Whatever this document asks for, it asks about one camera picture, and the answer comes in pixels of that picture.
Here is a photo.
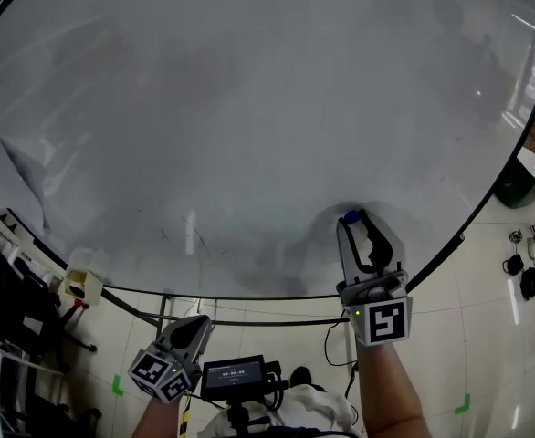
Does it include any person's left forearm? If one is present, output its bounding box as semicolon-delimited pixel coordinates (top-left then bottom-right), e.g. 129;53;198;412
131;397;187;438

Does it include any black chest-mounted screen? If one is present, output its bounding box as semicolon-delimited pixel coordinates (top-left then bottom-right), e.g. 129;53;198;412
200;354;269;403

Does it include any cream plastic holder box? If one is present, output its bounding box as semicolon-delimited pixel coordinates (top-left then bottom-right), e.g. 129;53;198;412
62;266;104;308

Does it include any dark green bin white lid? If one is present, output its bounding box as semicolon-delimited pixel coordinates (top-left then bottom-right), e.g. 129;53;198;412
495;147;535;210

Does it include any person's right forearm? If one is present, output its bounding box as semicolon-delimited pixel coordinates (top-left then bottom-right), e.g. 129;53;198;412
356;339;434;438

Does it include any person's black shoe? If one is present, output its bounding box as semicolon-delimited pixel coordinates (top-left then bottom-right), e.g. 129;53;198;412
289;366;313;389

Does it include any white whiteboard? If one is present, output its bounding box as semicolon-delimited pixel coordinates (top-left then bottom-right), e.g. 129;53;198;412
0;0;535;301

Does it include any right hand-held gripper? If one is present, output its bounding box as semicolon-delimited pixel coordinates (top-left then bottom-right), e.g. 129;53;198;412
336;209;414;348

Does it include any white paper sheet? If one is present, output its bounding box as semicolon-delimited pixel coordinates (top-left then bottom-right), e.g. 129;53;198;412
0;123;52;237

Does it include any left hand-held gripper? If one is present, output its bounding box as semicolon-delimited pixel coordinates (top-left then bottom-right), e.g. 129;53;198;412
128;316;214;403

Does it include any black screen cable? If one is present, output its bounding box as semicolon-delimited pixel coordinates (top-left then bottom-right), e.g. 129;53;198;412
323;317;361;399

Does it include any person's white shirt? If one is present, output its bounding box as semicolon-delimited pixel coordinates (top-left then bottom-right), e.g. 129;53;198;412
196;381;363;438

